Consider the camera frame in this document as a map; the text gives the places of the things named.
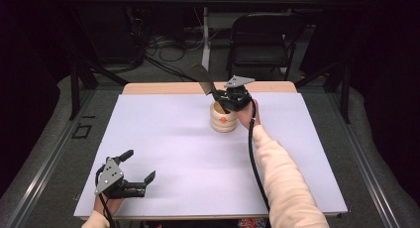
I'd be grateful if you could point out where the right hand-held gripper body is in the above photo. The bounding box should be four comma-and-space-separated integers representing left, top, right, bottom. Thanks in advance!
220, 74, 257, 113

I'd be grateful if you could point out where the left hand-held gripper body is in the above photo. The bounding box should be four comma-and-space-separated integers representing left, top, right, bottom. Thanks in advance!
94, 157, 148, 200

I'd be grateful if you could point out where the cream ribbed utensil holder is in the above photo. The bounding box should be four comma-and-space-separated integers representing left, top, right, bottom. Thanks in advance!
209, 100, 239, 134

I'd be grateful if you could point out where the black spatula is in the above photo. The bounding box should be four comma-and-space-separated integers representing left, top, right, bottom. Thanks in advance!
188, 63, 231, 115

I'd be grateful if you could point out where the person's right hand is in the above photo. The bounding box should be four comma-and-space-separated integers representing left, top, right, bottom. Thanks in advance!
235, 99, 262, 131

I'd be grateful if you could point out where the person's left hand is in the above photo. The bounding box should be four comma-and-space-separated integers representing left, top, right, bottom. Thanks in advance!
93, 187, 139, 218

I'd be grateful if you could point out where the white table mat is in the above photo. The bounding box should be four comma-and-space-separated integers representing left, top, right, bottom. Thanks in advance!
72, 92, 349, 218

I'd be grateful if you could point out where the light desk with white leg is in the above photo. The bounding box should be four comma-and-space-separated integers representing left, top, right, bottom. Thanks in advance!
181, 0, 333, 75

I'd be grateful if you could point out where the wooden table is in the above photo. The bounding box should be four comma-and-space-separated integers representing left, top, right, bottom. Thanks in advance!
80, 81, 343, 221

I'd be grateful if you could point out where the black folding chair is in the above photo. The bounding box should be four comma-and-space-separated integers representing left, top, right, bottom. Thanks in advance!
226, 12, 307, 82

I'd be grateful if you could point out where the black metal stand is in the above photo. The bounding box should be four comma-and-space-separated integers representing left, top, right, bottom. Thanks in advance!
294, 60, 352, 125
67, 60, 131, 121

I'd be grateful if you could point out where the dark equipment stand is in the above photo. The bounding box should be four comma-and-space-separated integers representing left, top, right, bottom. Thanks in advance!
124, 6, 149, 67

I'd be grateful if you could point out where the dark curtain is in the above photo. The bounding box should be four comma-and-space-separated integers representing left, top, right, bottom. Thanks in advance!
0, 0, 72, 197
346, 0, 420, 206

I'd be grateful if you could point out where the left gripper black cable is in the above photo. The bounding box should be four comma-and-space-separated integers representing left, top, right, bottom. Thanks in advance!
94, 165, 119, 228

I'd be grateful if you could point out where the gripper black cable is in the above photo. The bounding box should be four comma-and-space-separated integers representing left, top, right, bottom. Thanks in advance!
247, 98, 273, 216
94, 165, 119, 228

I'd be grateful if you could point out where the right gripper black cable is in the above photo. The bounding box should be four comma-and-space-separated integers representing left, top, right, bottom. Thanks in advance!
247, 98, 273, 216

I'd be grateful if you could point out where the metal floor rail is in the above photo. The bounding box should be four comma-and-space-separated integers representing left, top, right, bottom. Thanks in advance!
5, 88, 97, 228
330, 92, 401, 228

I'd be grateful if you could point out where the tangle of floor cables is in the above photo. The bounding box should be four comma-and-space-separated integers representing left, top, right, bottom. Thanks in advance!
144, 31, 206, 83

